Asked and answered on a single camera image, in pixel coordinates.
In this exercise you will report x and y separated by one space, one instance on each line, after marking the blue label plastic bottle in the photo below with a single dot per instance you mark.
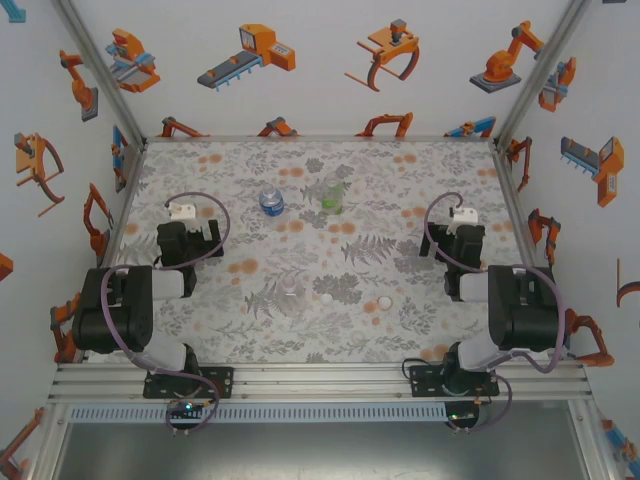
271 202

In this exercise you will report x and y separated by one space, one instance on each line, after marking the blue white bottle cap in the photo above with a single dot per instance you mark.
384 302
326 299

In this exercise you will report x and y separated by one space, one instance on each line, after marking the clear unlabelled plastic bottle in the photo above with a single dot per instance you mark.
291 295

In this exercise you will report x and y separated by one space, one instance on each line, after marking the green label plastic bottle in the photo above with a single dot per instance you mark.
331 202

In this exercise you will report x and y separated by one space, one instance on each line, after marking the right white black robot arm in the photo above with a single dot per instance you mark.
525 320

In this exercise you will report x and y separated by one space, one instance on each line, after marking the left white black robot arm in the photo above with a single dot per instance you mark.
115 310

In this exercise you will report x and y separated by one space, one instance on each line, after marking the floral patterned table cover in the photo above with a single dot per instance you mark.
300 340

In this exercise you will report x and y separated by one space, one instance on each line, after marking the small circuit board green LED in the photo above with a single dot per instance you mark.
457 416
187 406

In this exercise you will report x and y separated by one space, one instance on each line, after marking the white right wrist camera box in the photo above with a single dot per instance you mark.
465 216

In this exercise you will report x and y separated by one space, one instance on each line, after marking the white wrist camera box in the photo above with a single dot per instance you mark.
181 212
465 216

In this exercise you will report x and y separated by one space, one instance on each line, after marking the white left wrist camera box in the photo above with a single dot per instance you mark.
181 212

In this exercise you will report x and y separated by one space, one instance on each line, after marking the aluminium table side rail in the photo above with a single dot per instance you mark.
126 200
512 205

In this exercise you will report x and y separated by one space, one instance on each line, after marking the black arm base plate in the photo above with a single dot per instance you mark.
420 380
225 382

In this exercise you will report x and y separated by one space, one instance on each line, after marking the aluminium table end rail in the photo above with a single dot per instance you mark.
320 138

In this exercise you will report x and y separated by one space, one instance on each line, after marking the wide aluminium frame rail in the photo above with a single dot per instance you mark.
320 382

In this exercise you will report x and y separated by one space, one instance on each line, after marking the aluminium frame post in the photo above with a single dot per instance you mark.
100 75
542 70

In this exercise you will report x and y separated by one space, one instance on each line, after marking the aluminium frame leg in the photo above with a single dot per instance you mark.
595 445
47 445

